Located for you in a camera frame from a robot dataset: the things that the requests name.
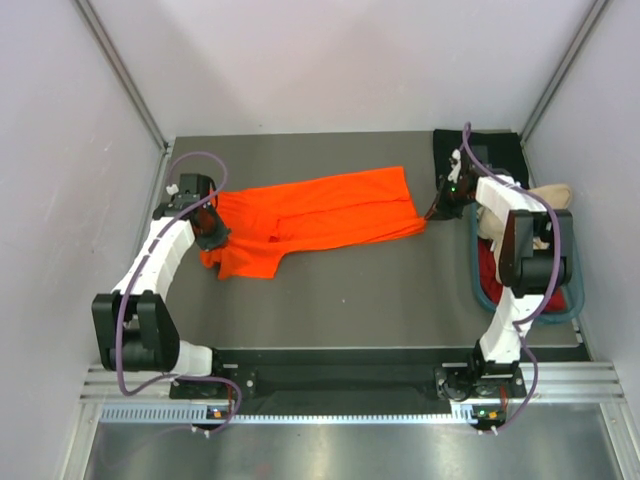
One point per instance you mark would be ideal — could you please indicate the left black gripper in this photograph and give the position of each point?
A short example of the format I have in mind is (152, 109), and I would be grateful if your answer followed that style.
(218, 237)

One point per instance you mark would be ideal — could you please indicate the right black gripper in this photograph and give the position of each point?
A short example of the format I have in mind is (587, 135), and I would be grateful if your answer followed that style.
(443, 211)

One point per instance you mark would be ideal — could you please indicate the orange t shirt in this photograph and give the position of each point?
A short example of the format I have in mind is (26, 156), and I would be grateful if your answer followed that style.
(268, 223)

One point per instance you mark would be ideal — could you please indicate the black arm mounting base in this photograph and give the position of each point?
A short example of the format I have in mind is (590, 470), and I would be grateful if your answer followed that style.
(343, 381)

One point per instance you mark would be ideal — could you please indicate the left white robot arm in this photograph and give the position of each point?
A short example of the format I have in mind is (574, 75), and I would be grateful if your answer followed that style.
(134, 329)

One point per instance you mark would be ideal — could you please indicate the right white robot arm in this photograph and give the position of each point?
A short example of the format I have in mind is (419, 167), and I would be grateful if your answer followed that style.
(532, 262)

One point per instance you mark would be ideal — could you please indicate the beige t shirt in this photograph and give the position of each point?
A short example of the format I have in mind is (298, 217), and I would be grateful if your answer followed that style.
(490, 227)

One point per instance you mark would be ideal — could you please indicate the folded black t shirt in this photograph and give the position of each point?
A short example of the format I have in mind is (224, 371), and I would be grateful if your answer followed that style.
(501, 151)

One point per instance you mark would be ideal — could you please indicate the red t shirt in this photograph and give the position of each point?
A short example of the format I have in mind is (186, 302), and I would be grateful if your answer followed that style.
(492, 288)

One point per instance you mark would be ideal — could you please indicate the teal plastic laundry basket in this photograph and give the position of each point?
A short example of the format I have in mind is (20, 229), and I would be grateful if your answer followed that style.
(573, 291)

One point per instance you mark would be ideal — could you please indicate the slotted grey cable duct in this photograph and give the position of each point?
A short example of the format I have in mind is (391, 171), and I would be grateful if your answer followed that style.
(206, 414)

